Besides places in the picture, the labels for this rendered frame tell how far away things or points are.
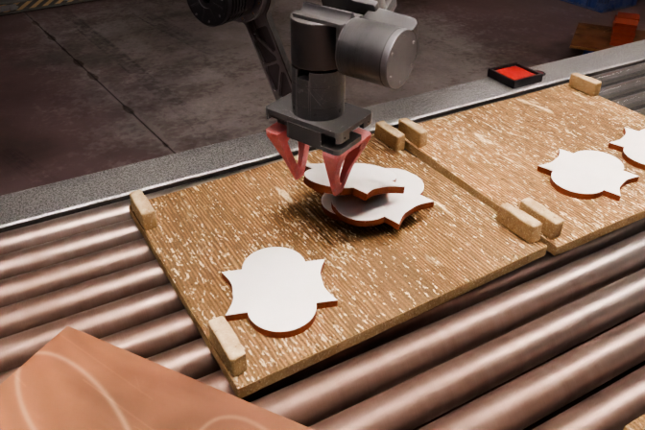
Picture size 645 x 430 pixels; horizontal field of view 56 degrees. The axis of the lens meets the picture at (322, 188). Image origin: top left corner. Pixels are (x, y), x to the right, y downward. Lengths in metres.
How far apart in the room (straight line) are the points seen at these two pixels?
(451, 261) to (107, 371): 0.41
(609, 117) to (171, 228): 0.75
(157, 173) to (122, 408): 0.54
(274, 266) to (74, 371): 0.28
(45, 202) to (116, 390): 0.50
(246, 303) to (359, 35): 0.30
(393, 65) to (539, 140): 0.49
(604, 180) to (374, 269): 0.37
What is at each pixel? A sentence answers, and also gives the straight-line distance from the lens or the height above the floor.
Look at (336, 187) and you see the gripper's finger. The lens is 0.69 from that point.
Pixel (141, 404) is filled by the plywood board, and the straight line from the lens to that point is 0.46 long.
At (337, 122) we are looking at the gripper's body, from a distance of 0.64.
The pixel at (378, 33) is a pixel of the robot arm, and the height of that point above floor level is 1.21.
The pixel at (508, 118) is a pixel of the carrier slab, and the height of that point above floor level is 0.94.
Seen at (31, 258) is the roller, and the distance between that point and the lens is 0.83.
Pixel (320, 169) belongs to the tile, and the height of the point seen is 1.00.
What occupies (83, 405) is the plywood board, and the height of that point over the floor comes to 1.04.
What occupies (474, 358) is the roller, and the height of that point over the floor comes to 0.92.
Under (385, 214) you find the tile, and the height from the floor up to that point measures 0.97.
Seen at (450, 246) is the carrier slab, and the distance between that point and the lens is 0.75.
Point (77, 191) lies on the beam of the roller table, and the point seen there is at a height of 0.92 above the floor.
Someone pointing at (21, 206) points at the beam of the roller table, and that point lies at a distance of 0.94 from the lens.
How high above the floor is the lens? 1.39
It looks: 33 degrees down
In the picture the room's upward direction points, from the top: straight up
